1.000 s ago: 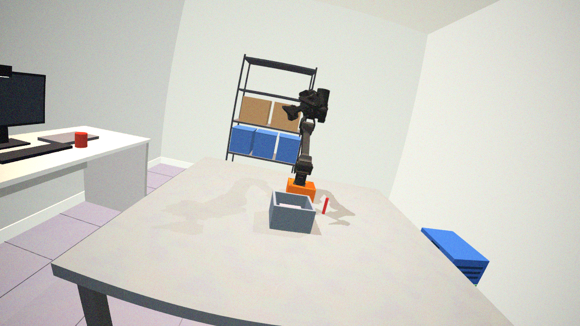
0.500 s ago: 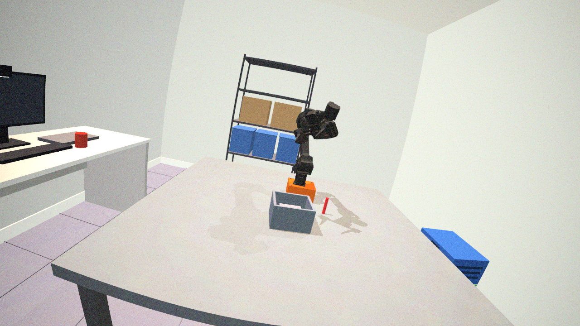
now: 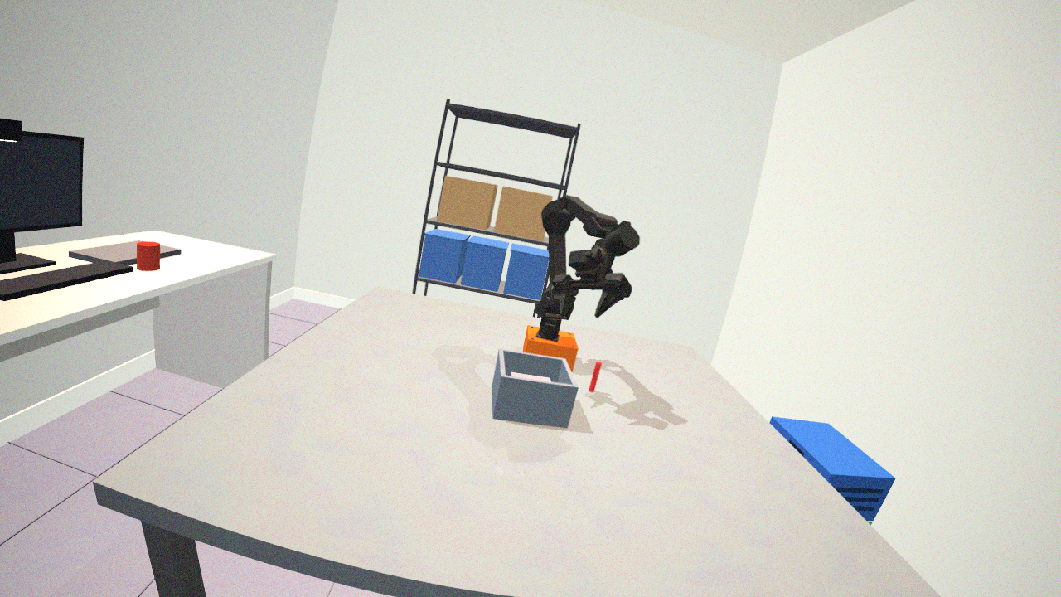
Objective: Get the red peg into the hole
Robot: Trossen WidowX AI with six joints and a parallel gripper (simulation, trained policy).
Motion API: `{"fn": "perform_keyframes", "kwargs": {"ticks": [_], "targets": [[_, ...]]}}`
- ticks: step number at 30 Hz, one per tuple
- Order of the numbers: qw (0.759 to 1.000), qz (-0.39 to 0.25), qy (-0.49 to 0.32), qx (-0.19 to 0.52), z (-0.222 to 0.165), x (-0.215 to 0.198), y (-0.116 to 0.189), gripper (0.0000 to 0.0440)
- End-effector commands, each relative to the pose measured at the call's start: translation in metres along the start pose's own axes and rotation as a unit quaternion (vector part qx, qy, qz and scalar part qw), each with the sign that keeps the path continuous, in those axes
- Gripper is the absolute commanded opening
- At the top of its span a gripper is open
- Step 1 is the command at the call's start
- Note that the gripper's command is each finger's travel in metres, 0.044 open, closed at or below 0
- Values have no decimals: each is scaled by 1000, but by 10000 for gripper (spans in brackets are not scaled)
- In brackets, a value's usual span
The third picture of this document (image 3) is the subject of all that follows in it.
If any red peg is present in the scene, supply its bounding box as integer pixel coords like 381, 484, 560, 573
589, 362, 602, 392

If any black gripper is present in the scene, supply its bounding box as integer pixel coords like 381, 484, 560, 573
552, 254, 632, 318

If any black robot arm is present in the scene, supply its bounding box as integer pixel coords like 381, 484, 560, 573
535, 195, 640, 343

